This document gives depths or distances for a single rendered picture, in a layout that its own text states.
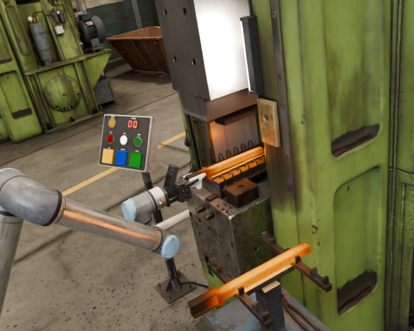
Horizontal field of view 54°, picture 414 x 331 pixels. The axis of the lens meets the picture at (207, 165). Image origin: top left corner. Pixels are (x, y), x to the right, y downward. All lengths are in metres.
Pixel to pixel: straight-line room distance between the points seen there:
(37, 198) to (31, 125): 5.33
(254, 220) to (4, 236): 0.93
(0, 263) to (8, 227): 0.11
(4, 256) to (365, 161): 1.30
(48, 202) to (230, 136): 1.05
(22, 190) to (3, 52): 5.24
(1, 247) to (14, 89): 5.19
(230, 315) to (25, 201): 0.79
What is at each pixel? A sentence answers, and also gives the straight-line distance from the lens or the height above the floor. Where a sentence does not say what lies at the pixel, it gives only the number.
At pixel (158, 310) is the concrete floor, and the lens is 2.64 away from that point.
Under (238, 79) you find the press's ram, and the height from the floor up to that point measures 1.41.
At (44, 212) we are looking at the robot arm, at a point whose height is 1.26.
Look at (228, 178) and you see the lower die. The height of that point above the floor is 0.99.
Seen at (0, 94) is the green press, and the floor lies 0.74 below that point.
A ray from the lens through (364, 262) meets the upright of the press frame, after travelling 2.04.
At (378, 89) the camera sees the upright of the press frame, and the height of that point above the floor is 1.30.
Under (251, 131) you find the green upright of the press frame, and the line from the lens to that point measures 2.08.
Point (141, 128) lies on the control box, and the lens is 2.07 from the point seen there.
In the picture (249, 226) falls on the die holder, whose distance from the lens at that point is 1.70.
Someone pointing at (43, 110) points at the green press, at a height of 0.35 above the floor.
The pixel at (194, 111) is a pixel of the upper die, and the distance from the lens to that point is 1.66.
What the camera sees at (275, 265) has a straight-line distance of 1.27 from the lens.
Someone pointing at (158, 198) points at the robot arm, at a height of 1.03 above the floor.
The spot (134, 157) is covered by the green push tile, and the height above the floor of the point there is 1.02.
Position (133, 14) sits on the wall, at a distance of 11.26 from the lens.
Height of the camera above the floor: 1.80
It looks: 26 degrees down
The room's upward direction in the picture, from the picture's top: 11 degrees counter-clockwise
